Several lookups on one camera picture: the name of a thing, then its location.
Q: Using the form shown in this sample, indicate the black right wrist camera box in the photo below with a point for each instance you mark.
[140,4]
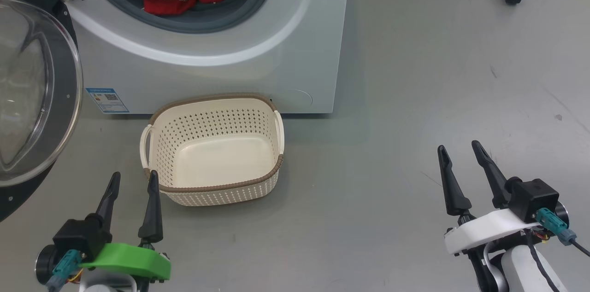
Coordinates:
[532,197]

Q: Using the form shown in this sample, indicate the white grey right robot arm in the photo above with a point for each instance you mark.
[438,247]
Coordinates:
[516,269]

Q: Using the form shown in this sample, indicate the white front-load washing machine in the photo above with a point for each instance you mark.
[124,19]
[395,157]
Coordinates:
[258,52]

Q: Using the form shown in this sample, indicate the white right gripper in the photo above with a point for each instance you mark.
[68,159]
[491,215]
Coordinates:
[484,230]

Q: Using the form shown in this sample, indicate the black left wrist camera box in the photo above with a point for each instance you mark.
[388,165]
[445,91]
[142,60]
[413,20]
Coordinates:
[76,236]

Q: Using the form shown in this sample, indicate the cream perforated laundry basket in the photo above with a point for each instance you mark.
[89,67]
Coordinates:
[221,163]

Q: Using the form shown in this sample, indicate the washing machine door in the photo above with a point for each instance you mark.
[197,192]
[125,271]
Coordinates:
[27,98]

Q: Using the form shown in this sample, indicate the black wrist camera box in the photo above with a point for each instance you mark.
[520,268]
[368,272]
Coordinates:
[76,236]
[532,197]

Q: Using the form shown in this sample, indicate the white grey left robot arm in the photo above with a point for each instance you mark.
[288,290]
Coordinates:
[106,285]

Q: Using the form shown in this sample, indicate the blue energy label sticker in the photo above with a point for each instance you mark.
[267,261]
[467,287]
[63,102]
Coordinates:
[107,100]

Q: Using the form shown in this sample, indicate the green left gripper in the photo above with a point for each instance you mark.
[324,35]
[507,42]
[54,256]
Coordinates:
[129,259]

